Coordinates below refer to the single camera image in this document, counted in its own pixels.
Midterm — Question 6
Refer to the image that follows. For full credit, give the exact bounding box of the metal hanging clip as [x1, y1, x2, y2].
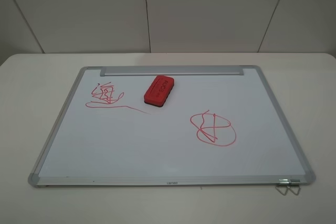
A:
[287, 179, 301, 196]
[276, 179, 290, 196]

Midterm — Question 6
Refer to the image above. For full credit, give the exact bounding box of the white whiteboard with aluminium frame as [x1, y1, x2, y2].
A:
[28, 66, 316, 187]

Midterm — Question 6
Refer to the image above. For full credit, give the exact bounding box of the right metal hanging clip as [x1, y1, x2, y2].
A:
[287, 179, 301, 196]

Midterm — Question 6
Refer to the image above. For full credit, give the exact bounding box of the left metal hanging clip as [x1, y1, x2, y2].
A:
[276, 179, 290, 196]

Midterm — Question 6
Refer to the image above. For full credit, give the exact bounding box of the red whiteboard eraser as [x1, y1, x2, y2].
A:
[144, 75, 175, 107]

